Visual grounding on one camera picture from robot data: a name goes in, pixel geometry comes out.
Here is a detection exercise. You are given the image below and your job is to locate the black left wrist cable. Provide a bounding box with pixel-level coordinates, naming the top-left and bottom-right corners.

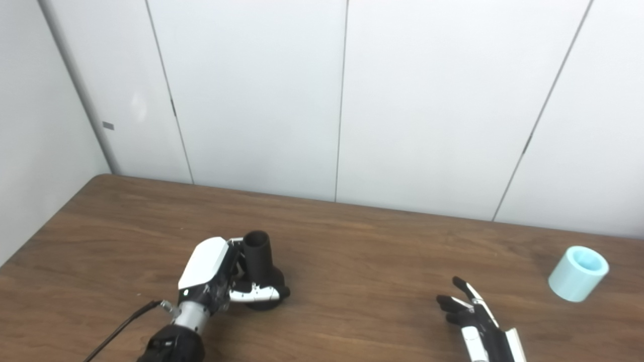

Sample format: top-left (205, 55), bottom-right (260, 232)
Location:
top-left (83, 300), bottom-right (175, 362)

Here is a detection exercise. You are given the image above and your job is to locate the light blue cylinder cup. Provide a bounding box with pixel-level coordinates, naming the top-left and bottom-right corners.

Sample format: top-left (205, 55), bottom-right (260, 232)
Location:
top-left (548, 246), bottom-right (610, 303)

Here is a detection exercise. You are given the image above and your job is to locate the black funnel-shaped nozzle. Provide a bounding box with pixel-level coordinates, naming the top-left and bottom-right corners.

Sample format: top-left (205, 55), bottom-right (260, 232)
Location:
top-left (243, 231), bottom-right (286, 311)

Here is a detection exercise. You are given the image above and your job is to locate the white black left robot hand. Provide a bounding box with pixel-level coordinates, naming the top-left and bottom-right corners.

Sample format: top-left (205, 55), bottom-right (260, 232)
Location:
top-left (177, 236), bottom-right (291, 315)

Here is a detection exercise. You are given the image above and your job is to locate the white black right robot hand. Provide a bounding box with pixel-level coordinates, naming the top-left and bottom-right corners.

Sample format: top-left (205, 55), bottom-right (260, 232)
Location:
top-left (436, 276), bottom-right (528, 362)

